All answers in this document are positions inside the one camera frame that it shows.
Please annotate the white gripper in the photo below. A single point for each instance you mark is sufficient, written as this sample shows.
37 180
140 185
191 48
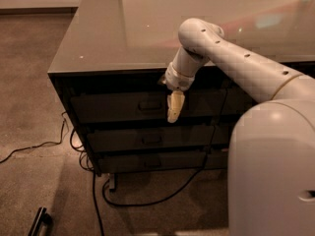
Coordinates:
177 81

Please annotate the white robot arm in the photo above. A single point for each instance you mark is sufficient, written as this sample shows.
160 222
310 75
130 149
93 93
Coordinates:
271 154

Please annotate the black bar object on floor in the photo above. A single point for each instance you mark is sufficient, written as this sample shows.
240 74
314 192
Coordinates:
41 218

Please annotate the dark grey drawer cabinet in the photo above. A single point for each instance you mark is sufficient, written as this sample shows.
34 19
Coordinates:
117 46

